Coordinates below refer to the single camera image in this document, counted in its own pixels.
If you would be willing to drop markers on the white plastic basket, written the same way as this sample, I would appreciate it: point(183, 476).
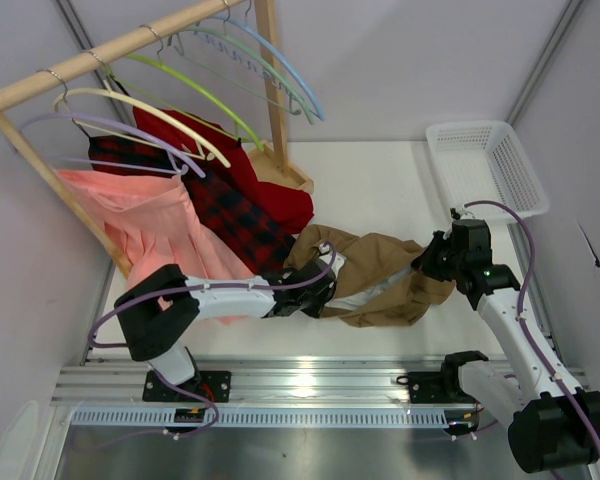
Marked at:
point(473, 161)

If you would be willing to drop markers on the lilac plastic hanger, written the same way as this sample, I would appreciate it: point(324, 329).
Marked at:
point(127, 150)

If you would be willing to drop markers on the light blue plastic hanger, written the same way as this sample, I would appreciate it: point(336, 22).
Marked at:
point(267, 36)

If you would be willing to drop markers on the aluminium mounting rail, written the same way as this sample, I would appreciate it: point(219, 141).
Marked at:
point(300, 381)

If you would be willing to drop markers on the tan brown skirt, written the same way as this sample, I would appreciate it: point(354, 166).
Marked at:
point(376, 286)

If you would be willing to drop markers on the sage green plastic hanger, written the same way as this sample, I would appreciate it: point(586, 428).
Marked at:
point(269, 71)

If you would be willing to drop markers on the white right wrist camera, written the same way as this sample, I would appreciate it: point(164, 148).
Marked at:
point(461, 213)

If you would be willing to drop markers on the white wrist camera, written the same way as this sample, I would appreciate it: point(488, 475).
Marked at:
point(331, 257)
point(461, 213)

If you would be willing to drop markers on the lime green plastic hanger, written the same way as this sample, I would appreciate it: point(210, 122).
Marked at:
point(242, 130)

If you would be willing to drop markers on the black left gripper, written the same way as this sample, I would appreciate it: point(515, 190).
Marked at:
point(320, 288)

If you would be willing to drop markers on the red black plaid skirt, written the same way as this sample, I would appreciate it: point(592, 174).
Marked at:
point(257, 240)

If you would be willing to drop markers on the white slotted cable duct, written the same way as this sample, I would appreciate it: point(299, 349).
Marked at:
point(232, 417)

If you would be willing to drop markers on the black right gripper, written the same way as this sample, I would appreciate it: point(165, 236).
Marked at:
point(434, 255)

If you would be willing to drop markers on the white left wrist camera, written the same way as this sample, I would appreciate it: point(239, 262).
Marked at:
point(331, 257)

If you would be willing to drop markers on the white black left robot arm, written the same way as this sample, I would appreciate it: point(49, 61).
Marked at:
point(154, 314)

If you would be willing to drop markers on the pink skirt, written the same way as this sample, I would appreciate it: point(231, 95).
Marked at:
point(153, 221)

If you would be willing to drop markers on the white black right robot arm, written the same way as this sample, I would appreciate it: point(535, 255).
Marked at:
point(552, 422)

